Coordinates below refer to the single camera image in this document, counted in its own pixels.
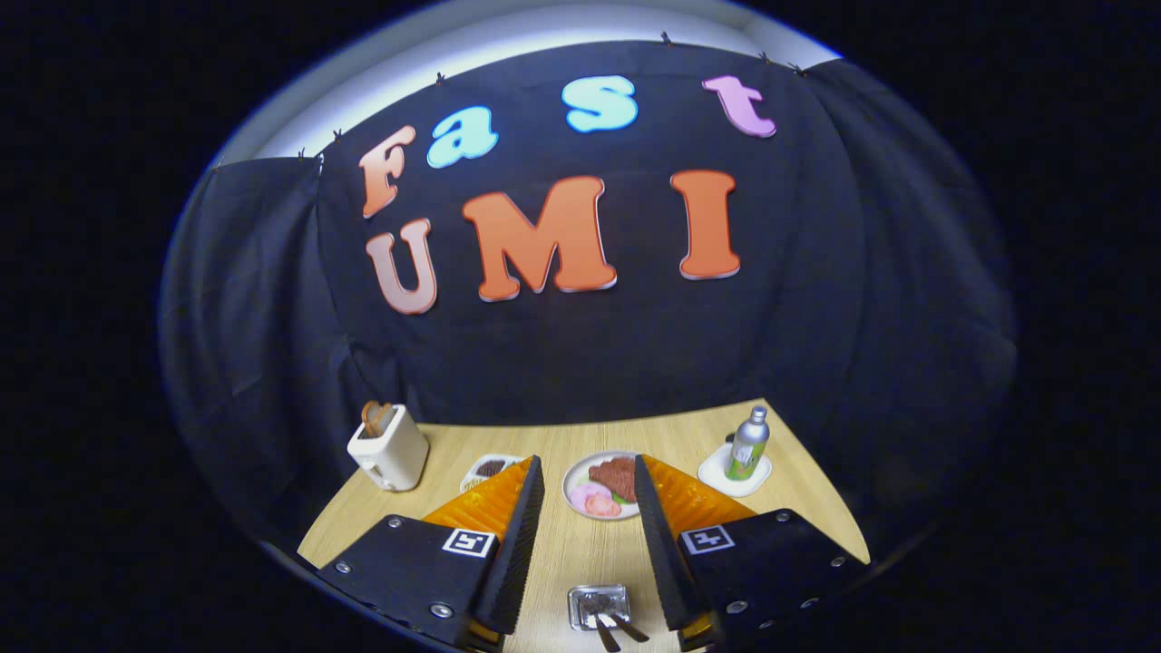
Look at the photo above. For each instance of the metal bottle with green label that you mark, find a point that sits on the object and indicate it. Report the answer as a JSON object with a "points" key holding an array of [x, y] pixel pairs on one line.
{"points": [[748, 449]]}

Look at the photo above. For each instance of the brown steak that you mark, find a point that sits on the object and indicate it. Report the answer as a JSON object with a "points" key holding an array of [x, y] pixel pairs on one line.
{"points": [[615, 476]]}

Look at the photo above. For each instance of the white toaster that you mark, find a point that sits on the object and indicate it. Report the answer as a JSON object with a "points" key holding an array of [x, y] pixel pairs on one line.
{"points": [[395, 458]]}

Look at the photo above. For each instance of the beige plate with food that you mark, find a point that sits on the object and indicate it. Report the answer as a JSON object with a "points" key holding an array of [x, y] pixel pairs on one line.
{"points": [[573, 472]]}

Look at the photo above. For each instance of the pile of dark red beans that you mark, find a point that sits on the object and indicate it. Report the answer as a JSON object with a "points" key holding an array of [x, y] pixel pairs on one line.
{"points": [[491, 468]]}

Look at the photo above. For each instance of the metal spoon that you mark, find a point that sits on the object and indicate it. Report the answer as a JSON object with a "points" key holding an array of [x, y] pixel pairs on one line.
{"points": [[630, 628]]}

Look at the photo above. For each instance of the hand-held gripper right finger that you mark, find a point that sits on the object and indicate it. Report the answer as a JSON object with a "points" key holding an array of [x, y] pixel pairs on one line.
{"points": [[662, 553]]}

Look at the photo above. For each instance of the pink ham slices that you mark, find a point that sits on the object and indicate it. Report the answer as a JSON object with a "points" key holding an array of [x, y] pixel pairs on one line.
{"points": [[594, 501]]}

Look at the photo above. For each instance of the small white square dish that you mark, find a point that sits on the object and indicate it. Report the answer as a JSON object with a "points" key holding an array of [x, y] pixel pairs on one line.
{"points": [[712, 472]]}

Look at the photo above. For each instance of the white divided dish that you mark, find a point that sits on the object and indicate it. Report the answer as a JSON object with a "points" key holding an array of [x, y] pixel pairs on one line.
{"points": [[472, 481]]}

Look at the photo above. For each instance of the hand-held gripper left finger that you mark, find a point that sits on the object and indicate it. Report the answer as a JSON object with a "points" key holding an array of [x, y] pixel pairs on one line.
{"points": [[517, 553]]}

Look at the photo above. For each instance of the toasted bread slice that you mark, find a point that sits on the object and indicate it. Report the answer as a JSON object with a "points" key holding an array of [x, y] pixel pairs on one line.
{"points": [[376, 417]]}

